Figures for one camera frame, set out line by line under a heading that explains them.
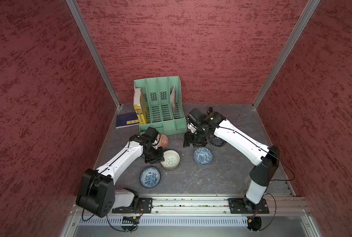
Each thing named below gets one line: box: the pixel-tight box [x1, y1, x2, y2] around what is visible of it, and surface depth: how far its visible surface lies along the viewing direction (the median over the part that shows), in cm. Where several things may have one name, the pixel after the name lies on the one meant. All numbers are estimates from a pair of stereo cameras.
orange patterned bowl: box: [157, 133, 170, 150], surface depth 99 cm
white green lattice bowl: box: [160, 149, 181, 171], surface depth 87 cm
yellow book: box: [133, 104, 147, 125], surface depth 91 cm
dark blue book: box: [115, 112, 140, 128], surface depth 112 cm
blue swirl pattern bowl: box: [193, 147, 214, 166], surface depth 91 cm
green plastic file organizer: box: [133, 76, 188, 136], surface depth 107 cm
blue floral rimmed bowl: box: [139, 165, 162, 189], surface depth 83 cm
